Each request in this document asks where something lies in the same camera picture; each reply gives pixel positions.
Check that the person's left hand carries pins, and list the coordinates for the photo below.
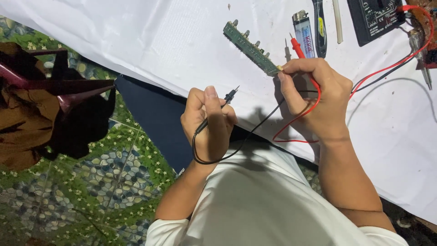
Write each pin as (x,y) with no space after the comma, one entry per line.
(208,136)

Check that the person's right hand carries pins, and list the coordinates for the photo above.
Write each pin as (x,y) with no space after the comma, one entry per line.
(329,102)

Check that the black multimeter test lead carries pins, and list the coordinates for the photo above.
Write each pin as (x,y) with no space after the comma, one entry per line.
(228,98)

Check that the red multimeter test lead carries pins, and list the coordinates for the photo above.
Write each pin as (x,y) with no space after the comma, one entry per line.
(298,47)

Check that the green circuit board with knobs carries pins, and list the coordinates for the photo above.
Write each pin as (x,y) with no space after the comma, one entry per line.
(251,49)

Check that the navy blue cloth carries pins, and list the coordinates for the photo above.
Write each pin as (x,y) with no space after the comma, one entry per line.
(157,116)

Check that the clear blue gas lighter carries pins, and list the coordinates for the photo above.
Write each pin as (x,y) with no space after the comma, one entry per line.
(304,37)

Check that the black utility knife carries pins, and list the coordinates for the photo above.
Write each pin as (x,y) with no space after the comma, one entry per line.
(320,30)

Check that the white glue stick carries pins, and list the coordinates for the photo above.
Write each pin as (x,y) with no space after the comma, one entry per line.
(337,24)

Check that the person's white shirt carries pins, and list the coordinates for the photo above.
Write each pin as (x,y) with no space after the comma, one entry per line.
(259,205)

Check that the black digital multimeter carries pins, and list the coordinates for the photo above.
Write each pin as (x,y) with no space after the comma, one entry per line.
(374,18)

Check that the white plastic sheet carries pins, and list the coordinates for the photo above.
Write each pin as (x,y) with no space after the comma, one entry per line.
(153,44)

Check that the brown circuit board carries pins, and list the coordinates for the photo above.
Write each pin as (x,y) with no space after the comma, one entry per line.
(426,20)

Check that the brown and black cloth heap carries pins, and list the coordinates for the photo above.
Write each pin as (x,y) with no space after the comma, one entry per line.
(30,119)

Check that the maroon plastic frame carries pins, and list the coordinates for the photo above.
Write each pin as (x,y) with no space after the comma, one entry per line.
(68,90)

